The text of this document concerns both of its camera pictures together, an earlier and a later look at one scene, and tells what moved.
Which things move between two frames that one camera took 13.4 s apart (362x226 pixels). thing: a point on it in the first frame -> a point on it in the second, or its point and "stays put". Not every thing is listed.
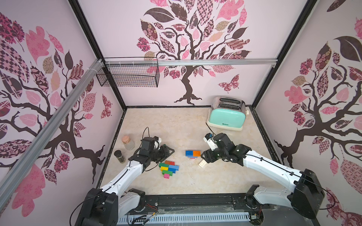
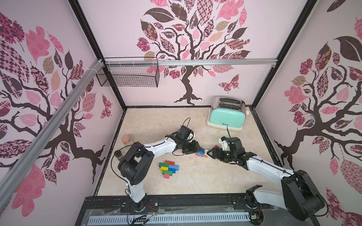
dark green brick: (161, 164) stays put
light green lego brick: (170, 173) stays put
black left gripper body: (160, 155) -> (190, 148)
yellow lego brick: (164, 168) stays put
